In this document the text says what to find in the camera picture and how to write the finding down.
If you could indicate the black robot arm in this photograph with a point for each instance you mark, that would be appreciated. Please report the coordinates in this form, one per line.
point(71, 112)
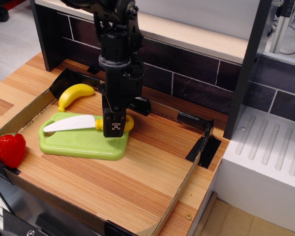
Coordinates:
point(119, 37)

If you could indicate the cardboard fence with black tape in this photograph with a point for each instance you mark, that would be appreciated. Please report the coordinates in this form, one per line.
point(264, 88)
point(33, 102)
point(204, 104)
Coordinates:
point(152, 190)

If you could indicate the black caster wheel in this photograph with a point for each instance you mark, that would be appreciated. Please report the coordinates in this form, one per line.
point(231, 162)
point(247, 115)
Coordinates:
point(4, 15)

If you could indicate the yellow toy banana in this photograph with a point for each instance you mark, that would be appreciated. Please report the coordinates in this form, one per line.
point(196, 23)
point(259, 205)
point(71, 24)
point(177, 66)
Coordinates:
point(72, 93)

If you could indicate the dark grey shelf post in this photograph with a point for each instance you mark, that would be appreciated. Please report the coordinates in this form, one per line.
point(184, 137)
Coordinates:
point(255, 48)
point(49, 35)

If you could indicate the dark grey shelf post right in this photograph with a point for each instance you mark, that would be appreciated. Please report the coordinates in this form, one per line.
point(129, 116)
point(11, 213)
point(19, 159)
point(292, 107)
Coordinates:
point(255, 48)

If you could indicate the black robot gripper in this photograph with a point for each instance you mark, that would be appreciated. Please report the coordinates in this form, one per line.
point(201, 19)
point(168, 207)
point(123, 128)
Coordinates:
point(119, 88)

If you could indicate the red toy strawberry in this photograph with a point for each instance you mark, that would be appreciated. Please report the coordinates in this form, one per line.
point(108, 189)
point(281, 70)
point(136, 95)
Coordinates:
point(12, 149)

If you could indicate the white toy sink drainboard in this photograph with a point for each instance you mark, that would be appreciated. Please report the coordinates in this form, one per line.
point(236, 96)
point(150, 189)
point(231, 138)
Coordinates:
point(257, 172)

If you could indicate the yellow handled white toy knife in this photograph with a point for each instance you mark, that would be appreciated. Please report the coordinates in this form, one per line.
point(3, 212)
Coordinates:
point(83, 122)

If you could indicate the green plastic cutting board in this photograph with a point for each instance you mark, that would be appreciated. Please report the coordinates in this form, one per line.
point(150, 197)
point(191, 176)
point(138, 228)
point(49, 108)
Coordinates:
point(86, 143)

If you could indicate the stainless steel oven front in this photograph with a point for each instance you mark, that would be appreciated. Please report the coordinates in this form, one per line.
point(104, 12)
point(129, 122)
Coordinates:
point(44, 211)

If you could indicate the aluminium frame profile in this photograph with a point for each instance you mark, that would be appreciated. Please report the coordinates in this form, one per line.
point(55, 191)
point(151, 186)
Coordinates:
point(280, 43)

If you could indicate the light wooden shelf board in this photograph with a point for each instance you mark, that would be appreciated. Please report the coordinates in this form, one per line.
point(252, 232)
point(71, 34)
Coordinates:
point(191, 38)

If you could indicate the dark grey shelf post left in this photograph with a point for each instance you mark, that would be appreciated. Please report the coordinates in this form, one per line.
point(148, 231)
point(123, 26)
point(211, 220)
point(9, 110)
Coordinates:
point(49, 35)

